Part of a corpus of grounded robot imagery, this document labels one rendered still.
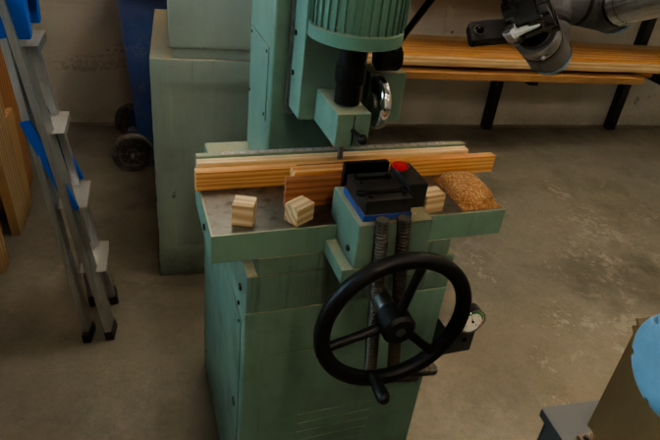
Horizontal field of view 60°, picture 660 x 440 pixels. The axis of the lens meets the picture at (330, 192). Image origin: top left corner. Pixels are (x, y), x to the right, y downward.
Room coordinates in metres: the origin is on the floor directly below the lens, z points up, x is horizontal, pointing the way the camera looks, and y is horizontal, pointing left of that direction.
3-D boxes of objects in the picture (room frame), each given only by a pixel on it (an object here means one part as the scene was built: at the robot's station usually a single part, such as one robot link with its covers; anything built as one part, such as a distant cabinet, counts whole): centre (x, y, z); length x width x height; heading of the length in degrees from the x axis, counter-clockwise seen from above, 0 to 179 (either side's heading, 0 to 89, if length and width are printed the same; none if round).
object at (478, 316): (0.97, -0.33, 0.65); 0.06 x 0.04 x 0.08; 112
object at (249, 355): (1.18, 0.04, 0.36); 0.58 x 0.45 x 0.71; 22
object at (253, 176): (1.08, -0.05, 0.92); 0.67 x 0.02 x 0.04; 112
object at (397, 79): (1.30, -0.09, 1.02); 0.09 x 0.07 x 0.12; 112
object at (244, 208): (0.87, 0.15, 0.92); 0.04 x 0.04 x 0.04; 1
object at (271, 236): (0.97, -0.06, 0.87); 0.61 x 0.30 x 0.06; 112
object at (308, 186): (0.98, -0.03, 0.93); 0.24 x 0.01 x 0.06; 112
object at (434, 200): (1.00, -0.20, 0.92); 0.04 x 0.03 x 0.04; 118
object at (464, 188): (1.08, -0.29, 0.92); 0.14 x 0.09 x 0.04; 22
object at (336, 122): (1.08, -0.01, 1.03); 0.14 x 0.07 x 0.09; 22
